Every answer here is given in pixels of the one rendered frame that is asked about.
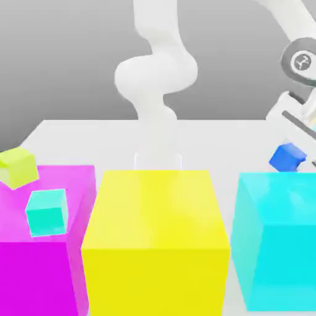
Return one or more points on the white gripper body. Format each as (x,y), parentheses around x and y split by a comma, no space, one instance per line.
(284,128)

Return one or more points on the large cyan box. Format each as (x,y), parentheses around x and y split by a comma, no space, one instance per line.
(284,246)

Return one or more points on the small turquoise cube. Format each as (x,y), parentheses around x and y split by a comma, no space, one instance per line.
(47,217)

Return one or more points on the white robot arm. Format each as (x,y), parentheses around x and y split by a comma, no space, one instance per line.
(158,74)

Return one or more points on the large yellow box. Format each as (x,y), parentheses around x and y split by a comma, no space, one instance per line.
(155,246)

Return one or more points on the small lime cube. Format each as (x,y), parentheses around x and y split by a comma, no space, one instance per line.
(21,167)

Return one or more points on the large magenta box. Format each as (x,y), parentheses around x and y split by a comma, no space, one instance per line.
(32,276)

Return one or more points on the small blue cube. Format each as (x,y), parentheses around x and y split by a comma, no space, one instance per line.
(286,158)

